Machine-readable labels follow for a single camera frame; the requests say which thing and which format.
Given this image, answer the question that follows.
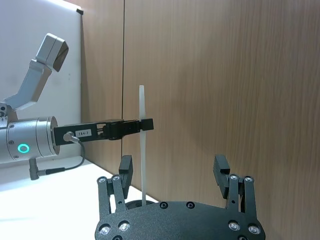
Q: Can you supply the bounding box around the small white plastic piece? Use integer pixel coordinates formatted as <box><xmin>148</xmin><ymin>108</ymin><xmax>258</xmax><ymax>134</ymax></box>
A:
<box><xmin>138</xmin><ymin>84</ymin><xmax>149</xmax><ymax>206</ymax></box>

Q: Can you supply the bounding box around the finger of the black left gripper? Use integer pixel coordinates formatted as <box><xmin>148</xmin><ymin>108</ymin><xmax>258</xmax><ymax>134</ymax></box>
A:
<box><xmin>102</xmin><ymin>117</ymin><xmax>155</xmax><ymax>141</ymax></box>

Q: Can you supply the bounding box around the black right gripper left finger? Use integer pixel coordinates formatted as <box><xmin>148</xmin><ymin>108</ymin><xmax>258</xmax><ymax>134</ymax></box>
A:
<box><xmin>96</xmin><ymin>154</ymin><xmax>133</xmax><ymax>221</ymax></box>

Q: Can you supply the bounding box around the thin dark cable silver plug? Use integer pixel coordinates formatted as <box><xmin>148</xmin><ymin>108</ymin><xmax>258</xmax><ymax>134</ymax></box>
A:
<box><xmin>28</xmin><ymin>131</ymin><xmax>86</xmax><ymax>181</ymax></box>

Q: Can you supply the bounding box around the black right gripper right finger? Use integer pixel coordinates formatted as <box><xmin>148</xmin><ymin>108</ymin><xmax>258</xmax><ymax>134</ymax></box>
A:
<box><xmin>213</xmin><ymin>154</ymin><xmax>258</xmax><ymax>215</ymax></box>

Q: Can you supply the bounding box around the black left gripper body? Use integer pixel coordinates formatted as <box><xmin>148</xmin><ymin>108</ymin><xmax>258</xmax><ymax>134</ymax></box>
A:
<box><xmin>53</xmin><ymin>120</ymin><xmax>112</xmax><ymax>147</ymax></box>

